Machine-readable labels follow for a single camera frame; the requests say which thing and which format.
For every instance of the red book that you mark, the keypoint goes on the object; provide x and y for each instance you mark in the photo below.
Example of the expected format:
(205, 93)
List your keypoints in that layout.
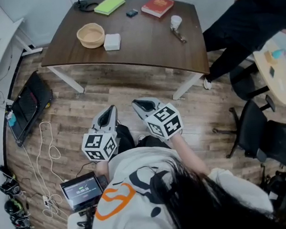
(157, 5)

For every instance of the white square block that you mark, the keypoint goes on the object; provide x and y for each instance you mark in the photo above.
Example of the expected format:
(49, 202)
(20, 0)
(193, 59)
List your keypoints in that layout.
(112, 42)

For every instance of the small brown box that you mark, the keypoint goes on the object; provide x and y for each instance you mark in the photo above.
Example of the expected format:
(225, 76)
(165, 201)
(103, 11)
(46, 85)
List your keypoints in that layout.
(269, 57)

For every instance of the person's right forearm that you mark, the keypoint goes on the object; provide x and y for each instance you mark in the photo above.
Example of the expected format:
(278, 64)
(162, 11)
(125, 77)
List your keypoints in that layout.
(187, 152)

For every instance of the black stool chair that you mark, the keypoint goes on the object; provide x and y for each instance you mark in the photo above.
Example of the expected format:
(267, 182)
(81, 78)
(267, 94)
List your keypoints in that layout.
(240, 84)

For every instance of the person's black trousers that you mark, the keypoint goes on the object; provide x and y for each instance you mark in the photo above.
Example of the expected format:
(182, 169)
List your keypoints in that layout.
(125, 138)

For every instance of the person's white printed sweatshirt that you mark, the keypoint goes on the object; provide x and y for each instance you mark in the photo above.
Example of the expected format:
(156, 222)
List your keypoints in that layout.
(128, 226)

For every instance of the white paper cup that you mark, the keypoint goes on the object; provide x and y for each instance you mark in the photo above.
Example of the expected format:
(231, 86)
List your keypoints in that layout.
(176, 21)

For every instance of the beige round bowl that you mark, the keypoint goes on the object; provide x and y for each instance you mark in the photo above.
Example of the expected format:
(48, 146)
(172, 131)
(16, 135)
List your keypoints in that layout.
(90, 42)

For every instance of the dark brown wooden table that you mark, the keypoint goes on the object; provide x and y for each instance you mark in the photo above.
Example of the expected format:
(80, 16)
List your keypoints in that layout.
(146, 40)

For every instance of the small dark teal box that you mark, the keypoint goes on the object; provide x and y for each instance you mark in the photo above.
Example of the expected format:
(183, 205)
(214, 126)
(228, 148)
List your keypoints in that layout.
(131, 13)

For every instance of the black treadmill pad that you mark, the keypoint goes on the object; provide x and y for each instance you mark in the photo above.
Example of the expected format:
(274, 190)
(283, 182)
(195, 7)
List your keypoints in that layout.
(35, 96)

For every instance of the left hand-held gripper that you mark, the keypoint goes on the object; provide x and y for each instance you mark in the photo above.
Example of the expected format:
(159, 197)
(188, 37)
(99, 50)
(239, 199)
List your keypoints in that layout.
(98, 147)

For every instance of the black phone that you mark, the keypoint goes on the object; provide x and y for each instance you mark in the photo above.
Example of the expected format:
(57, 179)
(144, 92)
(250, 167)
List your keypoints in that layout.
(272, 71)

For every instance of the teal bottle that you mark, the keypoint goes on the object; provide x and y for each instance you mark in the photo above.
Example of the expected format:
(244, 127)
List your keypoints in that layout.
(12, 119)

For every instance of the person's white shoe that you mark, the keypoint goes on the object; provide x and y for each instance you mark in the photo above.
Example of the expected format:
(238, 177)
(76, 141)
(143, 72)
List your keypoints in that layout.
(141, 137)

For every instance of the small teal object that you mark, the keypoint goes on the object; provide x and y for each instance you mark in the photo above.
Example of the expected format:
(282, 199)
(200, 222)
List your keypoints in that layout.
(277, 53)

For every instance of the white plug adapter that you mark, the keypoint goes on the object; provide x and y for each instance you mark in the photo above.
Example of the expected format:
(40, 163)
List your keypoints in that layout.
(46, 201)

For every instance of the green book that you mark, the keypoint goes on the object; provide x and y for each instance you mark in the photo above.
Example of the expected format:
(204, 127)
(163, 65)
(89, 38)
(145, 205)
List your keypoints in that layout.
(109, 5)

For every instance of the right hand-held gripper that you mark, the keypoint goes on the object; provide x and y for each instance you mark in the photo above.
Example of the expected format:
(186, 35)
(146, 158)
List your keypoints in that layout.
(164, 122)

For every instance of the black mesh office chair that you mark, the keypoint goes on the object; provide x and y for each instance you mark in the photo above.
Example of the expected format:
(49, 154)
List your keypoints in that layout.
(252, 126)

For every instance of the black tablet screen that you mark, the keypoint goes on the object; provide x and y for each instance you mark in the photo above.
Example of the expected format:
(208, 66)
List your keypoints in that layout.
(82, 192)

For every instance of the row of black skates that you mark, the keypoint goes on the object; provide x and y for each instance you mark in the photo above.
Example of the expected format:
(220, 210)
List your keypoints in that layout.
(19, 214)

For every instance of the person's left forearm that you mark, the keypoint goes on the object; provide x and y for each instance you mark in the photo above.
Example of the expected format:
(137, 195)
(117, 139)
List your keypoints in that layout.
(101, 168)

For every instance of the round light wooden table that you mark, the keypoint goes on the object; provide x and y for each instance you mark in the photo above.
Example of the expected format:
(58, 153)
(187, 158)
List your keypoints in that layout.
(281, 90)

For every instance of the eyeglasses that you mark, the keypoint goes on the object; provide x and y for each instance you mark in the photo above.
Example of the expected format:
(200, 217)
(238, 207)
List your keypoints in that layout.
(179, 36)

